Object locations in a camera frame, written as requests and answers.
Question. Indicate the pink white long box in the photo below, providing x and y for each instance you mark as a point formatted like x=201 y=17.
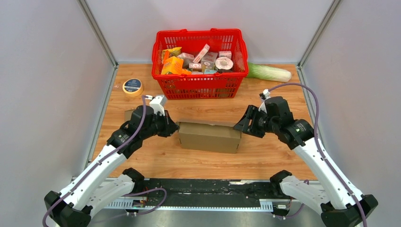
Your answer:
x=201 y=54

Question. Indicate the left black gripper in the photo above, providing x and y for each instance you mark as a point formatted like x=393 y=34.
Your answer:
x=170 y=127

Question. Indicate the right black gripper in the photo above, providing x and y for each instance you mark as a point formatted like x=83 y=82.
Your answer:
x=252 y=113

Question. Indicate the yellow snack bag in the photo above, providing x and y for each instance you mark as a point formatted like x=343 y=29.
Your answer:
x=167 y=53

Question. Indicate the grey white box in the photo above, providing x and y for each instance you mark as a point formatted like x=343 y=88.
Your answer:
x=187 y=58

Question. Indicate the yellow tape roll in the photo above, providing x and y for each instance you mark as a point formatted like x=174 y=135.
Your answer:
x=133 y=87

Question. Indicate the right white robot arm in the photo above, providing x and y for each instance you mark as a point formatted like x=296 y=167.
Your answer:
x=339 y=203

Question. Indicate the red plastic shopping basket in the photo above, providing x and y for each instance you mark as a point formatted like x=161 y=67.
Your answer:
x=192 y=83

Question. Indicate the orange snack box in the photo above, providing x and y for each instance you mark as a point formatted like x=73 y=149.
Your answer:
x=172 y=65

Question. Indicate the large cardboard sheet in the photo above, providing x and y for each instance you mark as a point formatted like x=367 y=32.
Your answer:
x=220 y=137

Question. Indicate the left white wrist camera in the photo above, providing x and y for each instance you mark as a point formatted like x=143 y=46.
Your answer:
x=157 y=104

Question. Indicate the beige carton box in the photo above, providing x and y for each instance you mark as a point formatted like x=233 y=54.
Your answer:
x=208 y=61

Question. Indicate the small pink box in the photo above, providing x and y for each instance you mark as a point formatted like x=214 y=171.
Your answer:
x=227 y=54

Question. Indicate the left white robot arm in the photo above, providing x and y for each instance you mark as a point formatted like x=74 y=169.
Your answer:
x=76 y=204

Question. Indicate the green napa cabbage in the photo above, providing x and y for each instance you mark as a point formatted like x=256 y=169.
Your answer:
x=265 y=72

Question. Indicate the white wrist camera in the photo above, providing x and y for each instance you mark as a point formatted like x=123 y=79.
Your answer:
x=264 y=95
x=157 y=104

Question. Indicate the small brown cardboard box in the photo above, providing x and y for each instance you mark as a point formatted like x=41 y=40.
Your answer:
x=127 y=115

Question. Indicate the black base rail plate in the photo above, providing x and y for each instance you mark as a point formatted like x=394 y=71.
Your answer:
x=210 y=194

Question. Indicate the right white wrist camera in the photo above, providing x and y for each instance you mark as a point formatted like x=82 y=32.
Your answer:
x=264 y=95

